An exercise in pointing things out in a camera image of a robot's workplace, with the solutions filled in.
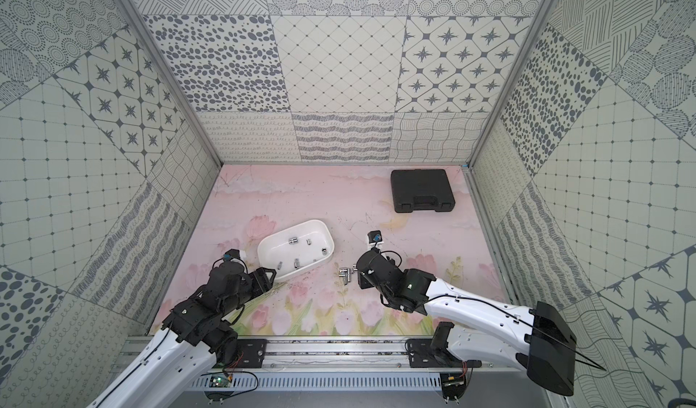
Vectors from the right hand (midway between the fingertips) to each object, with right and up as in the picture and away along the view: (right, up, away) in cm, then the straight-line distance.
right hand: (366, 265), depth 79 cm
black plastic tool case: (+24, +23, +32) cm, 46 cm away
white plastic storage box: (-25, +1, +16) cm, 29 cm away
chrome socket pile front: (-6, -6, +10) cm, 13 cm away
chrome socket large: (-26, +4, +16) cm, 31 cm away
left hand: (-29, -2, 0) cm, 29 cm away
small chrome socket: (-14, +1, +14) cm, 20 cm away
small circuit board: (-40, -29, -8) cm, 51 cm away
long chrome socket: (-29, -3, +11) cm, 32 cm away
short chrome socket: (-21, +4, +16) cm, 27 cm away
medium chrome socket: (-24, -3, +11) cm, 26 cm away
